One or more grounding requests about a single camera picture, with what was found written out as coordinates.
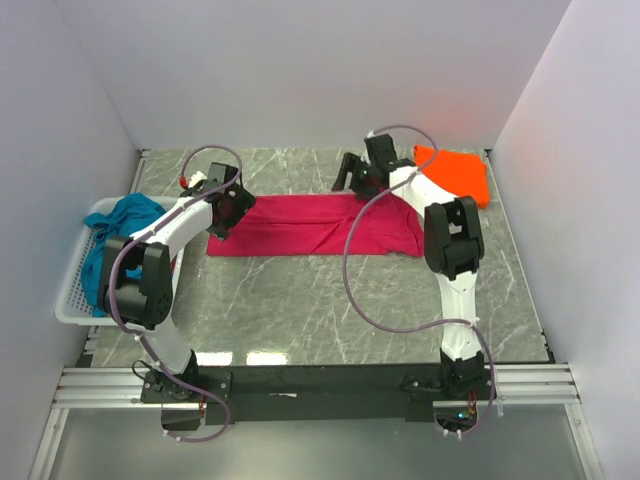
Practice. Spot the white plastic laundry basket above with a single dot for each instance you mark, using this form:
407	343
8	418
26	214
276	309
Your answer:
71	306

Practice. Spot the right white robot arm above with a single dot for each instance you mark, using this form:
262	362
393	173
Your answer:
431	185

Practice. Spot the folded orange t shirt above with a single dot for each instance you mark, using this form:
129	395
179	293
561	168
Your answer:
462	174

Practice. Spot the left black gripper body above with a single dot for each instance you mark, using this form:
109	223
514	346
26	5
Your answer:
241	203

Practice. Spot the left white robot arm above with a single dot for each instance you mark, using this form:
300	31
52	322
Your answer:
136	286

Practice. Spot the aluminium frame rail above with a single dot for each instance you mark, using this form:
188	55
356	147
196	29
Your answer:
111	388

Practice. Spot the pink t shirt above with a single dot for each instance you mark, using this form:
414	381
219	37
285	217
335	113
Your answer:
301	225

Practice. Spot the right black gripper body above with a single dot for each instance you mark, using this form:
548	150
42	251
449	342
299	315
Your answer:
367	189

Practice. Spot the blue t shirt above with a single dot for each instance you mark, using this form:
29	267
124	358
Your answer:
130	214

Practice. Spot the black base beam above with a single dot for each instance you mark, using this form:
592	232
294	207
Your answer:
334	392

